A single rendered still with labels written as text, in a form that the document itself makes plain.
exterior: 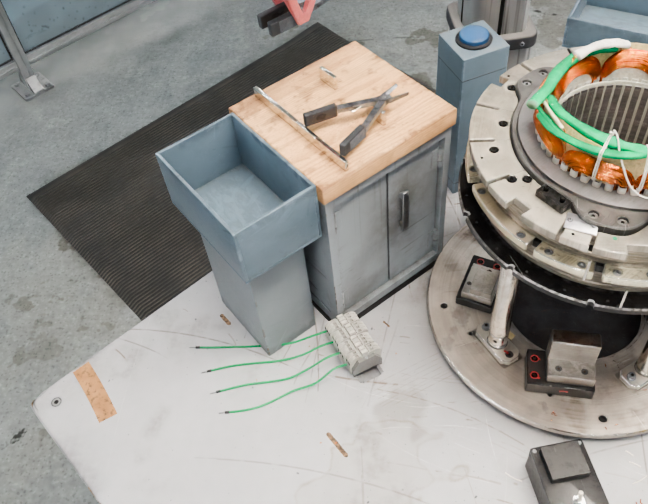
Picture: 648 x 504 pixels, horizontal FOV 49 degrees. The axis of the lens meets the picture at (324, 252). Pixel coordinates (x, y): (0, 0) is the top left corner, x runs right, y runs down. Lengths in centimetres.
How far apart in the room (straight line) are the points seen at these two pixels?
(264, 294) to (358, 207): 16
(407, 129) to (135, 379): 49
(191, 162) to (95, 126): 184
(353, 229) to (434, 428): 27
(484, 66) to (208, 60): 197
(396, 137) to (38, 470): 137
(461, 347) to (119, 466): 46
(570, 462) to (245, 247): 43
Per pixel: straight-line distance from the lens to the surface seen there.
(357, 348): 93
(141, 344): 104
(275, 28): 79
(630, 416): 95
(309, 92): 89
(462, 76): 101
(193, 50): 295
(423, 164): 89
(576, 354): 91
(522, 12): 123
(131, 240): 224
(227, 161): 91
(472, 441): 92
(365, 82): 90
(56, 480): 191
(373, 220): 89
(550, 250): 73
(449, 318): 98
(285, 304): 92
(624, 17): 112
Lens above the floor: 161
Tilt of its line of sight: 50 degrees down
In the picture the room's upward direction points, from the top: 7 degrees counter-clockwise
